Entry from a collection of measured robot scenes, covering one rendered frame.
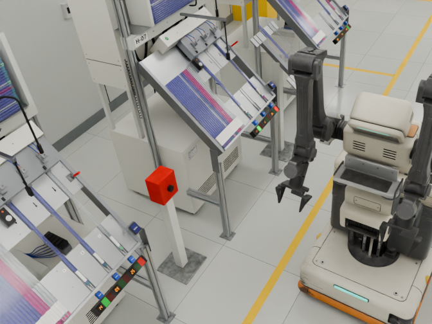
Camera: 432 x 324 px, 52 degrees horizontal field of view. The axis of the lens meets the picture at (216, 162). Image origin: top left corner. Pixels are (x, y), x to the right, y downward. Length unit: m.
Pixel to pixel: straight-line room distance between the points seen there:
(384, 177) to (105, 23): 1.70
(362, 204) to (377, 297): 0.57
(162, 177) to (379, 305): 1.30
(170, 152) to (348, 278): 1.32
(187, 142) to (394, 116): 1.53
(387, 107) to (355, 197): 0.52
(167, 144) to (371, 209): 1.41
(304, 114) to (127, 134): 1.72
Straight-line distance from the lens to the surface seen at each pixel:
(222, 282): 2.87
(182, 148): 2.87
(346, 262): 2.61
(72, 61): 4.26
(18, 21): 3.90
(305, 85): 1.59
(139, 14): 2.63
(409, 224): 1.71
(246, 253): 2.99
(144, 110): 2.77
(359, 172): 1.97
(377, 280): 2.56
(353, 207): 2.15
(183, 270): 2.95
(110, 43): 2.73
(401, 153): 1.88
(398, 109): 1.78
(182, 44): 2.82
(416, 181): 1.64
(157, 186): 2.40
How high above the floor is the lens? 2.32
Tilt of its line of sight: 39 degrees down
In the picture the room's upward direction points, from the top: 8 degrees counter-clockwise
